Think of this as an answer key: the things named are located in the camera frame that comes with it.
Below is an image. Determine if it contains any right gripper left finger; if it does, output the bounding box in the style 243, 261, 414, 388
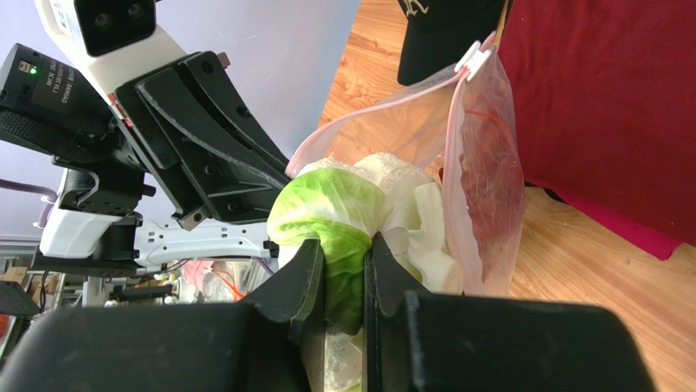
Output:
1, 240, 324, 391

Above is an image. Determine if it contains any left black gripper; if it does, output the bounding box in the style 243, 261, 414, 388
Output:
115, 51, 288, 230

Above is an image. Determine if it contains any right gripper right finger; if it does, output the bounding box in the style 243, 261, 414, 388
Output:
363, 235, 655, 391

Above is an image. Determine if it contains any toy cauliflower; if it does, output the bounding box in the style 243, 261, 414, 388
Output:
267, 153, 464, 391

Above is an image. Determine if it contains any clear zip top bag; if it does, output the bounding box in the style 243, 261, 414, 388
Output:
286, 35, 524, 296

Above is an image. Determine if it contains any red toy lobster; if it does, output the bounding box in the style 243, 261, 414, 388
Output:
460, 110, 524, 283

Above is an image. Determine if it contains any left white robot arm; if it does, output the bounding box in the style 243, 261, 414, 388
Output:
1, 44, 288, 277

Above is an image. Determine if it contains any black cap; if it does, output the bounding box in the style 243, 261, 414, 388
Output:
397, 0, 506, 86

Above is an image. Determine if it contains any pink cloth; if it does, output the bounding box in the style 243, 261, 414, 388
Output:
524, 175, 684, 261

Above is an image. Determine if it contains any dark red folded cloth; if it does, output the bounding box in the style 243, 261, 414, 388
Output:
500, 1, 695, 245

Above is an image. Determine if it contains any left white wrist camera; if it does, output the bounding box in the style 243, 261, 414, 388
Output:
34, 0, 185, 105

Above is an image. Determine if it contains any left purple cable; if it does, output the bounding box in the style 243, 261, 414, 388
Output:
0, 178, 60, 229

